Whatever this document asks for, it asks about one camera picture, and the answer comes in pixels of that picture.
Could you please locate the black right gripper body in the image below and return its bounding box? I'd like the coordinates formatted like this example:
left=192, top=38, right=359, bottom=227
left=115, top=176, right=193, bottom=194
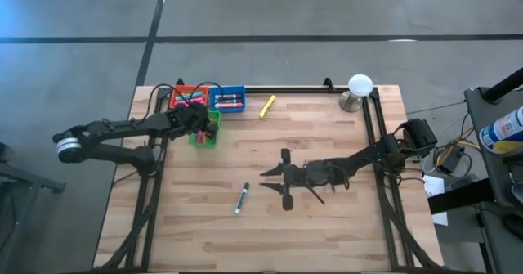
left=288, top=161, right=332, bottom=187

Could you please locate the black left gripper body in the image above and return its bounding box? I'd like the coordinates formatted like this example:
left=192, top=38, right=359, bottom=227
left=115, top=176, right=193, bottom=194
left=174, top=101, right=212, bottom=135

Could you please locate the teal highlighter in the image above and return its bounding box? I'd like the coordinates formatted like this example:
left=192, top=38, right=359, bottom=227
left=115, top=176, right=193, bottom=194
left=174, top=92, right=204, bottom=102

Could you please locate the green plastic basket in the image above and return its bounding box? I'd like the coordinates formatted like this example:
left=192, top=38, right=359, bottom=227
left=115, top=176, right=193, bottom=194
left=188, top=109, right=222, bottom=150

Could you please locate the blue plastic basket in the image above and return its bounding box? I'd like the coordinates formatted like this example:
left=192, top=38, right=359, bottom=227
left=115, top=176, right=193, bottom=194
left=208, top=84, right=247, bottom=115

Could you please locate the red plastic basket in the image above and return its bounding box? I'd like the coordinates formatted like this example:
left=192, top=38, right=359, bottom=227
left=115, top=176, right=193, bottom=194
left=168, top=84, right=211, bottom=110

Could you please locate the yellow highlighter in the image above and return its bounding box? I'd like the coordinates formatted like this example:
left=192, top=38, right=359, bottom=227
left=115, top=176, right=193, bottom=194
left=258, top=94, right=277, bottom=119

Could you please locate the white mushroom lamp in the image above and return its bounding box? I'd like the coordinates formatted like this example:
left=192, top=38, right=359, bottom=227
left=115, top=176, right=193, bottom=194
left=338, top=74, right=374, bottom=113

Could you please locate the white paper sheet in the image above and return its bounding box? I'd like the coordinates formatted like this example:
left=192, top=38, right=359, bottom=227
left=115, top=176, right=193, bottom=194
left=422, top=173, right=449, bottom=227

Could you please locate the black power box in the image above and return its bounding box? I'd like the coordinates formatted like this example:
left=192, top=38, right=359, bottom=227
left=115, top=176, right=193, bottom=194
left=436, top=145, right=467, bottom=176

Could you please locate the dark grey cart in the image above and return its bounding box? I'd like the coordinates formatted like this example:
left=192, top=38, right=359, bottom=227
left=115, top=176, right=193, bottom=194
left=463, top=85, right=523, bottom=274

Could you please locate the black stand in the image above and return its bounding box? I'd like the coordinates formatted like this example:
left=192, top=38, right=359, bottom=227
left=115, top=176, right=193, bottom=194
left=0, top=141, right=66, bottom=267

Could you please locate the white labelled canister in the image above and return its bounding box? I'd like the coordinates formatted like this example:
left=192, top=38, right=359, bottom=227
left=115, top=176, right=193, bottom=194
left=478, top=105, right=523, bottom=155

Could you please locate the black stand pole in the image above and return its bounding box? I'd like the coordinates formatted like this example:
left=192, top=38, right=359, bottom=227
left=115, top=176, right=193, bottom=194
left=481, top=66, right=523, bottom=105

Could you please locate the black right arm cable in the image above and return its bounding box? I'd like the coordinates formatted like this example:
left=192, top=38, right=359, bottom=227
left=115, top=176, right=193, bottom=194
left=302, top=171, right=351, bottom=205

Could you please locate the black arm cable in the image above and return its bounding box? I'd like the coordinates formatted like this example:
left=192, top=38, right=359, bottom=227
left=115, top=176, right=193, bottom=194
left=302, top=171, right=351, bottom=205
left=145, top=81, right=225, bottom=115

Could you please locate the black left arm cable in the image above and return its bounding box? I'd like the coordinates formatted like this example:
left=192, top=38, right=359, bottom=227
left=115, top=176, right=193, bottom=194
left=145, top=81, right=225, bottom=115

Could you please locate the yellow cable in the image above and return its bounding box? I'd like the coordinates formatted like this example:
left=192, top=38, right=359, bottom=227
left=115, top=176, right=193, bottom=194
left=435, top=139, right=483, bottom=167

